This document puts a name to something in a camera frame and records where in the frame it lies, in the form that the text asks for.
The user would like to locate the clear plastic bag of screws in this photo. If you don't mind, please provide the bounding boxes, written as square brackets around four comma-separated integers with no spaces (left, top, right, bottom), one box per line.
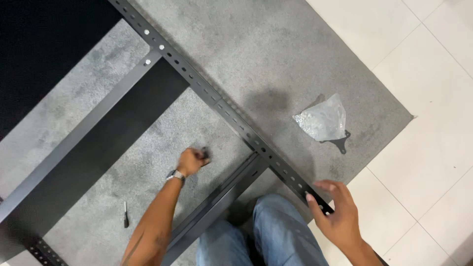
[292,93,347,142]

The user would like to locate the person's left hand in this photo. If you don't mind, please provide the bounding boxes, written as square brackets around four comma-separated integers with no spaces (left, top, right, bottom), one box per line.
[177,147,211,178]

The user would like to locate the person's right hand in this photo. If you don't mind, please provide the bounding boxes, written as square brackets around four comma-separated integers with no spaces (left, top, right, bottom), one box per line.
[305,180,363,252]

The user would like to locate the short perforated dark metal rail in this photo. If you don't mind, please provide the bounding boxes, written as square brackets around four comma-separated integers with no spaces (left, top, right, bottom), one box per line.
[25,237,70,266]

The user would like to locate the dark grey metal crossbeam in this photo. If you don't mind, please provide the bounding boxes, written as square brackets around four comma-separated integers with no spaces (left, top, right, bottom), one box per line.
[161,151,270,266]

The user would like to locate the person's blue jeans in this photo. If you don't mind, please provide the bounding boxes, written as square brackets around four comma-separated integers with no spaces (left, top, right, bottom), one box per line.
[195,192,330,266]

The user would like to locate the silver wristwatch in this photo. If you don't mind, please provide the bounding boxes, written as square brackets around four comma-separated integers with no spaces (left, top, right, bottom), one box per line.
[165,169,186,185]

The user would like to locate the black metal bracket plate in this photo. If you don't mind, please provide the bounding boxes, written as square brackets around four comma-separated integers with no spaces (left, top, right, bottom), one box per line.
[319,130,352,155]

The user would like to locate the grey carpet mat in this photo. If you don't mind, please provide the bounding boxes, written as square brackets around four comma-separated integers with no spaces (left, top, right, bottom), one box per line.
[0,0,415,266]

